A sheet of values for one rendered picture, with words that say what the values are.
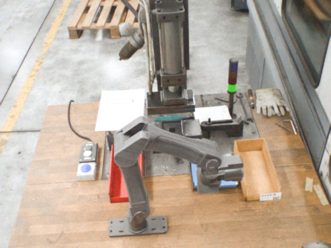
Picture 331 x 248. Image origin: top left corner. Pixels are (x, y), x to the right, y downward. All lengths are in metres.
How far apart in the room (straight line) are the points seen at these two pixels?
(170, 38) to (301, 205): 0.74
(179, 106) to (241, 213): 0.44
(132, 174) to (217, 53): 2.93
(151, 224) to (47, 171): 0.50
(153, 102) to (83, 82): 2.27
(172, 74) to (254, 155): 0.48
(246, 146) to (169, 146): 0.58
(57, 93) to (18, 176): 0.98
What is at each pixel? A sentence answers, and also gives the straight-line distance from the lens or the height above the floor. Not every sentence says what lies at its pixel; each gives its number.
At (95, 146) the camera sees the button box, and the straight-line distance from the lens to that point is 1.69.
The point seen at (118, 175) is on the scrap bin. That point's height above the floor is 0.90.
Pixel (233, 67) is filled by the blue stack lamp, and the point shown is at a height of 1.17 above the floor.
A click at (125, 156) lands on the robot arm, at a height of 1.29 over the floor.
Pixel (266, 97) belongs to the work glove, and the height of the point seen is 0.92.
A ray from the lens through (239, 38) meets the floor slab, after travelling 4.27.
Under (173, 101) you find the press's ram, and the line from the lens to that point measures 1.47.
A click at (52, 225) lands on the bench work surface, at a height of 0.90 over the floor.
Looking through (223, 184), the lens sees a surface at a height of 0.92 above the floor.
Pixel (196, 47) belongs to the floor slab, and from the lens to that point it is 4.10.
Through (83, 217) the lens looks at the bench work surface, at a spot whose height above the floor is 0.90.
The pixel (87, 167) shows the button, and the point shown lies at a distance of 1.60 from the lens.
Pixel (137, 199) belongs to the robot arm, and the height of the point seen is 1.08.
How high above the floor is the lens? 2.07
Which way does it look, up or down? 41 degrees down
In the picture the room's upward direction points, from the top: 4 degrees counter-clockwise
